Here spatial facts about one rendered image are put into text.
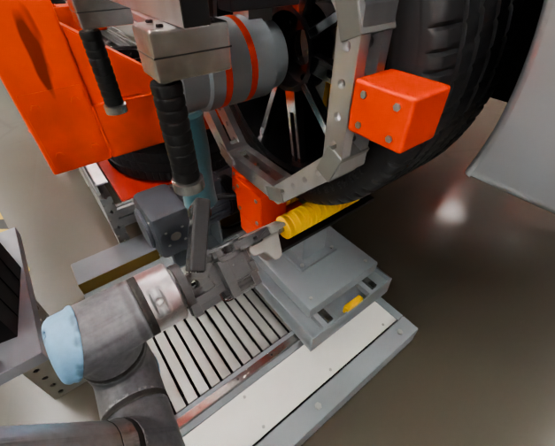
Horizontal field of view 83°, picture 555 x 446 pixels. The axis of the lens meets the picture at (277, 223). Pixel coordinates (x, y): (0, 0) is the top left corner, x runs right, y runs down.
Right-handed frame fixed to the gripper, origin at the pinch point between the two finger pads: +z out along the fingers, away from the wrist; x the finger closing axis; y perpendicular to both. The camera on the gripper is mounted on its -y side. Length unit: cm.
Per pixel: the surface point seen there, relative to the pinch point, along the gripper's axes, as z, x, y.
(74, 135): -21, -47, -43
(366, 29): 7.8, 25.6, -17.2
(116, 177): -11, -95, -41
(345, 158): 8.0, 13.8, -5.0
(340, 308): 25, -33, 36
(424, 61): 15.4, 25.8, -11.9
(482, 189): 150, -49, 37
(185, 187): -14.3, 7.3, -10.4
